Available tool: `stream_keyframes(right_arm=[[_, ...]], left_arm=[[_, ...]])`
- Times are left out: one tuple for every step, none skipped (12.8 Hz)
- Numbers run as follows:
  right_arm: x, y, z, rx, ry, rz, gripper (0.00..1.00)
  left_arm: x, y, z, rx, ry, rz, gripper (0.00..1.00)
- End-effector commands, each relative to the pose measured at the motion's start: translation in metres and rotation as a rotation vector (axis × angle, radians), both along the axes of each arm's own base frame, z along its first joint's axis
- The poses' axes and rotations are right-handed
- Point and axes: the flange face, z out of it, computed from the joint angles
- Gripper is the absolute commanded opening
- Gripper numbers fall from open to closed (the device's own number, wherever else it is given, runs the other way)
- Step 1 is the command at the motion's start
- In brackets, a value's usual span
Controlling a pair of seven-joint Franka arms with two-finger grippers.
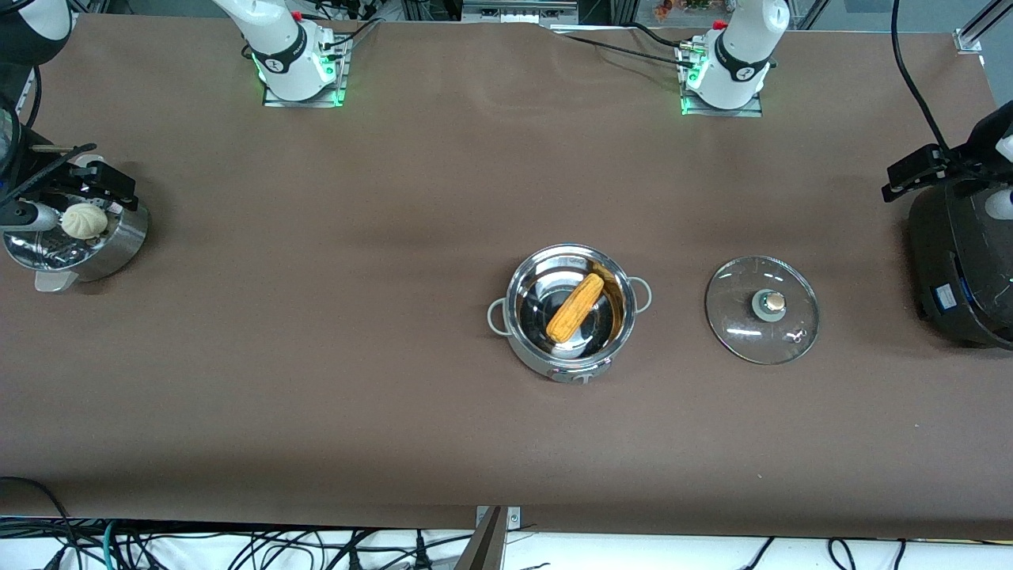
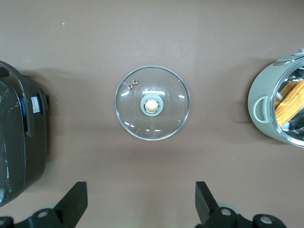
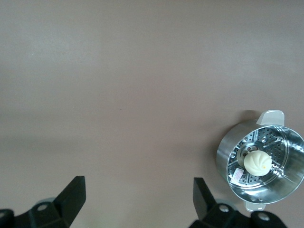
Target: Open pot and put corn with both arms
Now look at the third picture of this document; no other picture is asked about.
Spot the white steamed bun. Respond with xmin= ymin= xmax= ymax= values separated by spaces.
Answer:
xmin=244 ymin=150 xmax=273 ymax=177

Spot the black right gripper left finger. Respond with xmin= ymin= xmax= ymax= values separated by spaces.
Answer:
xmin=0 ymin=175 xmax=86 ymax=228

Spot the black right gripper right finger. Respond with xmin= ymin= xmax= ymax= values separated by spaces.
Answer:
xmin=190 ymin=177 xmax=288 ymax=228

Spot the brown table cover sheet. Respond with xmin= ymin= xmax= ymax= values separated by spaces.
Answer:
xmin=0 ymin=0 xmax=304 ymax=228

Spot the steel steamer basket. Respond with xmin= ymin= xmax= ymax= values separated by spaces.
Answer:
xmin=216 ymin=109 xmax=304 ymax=212

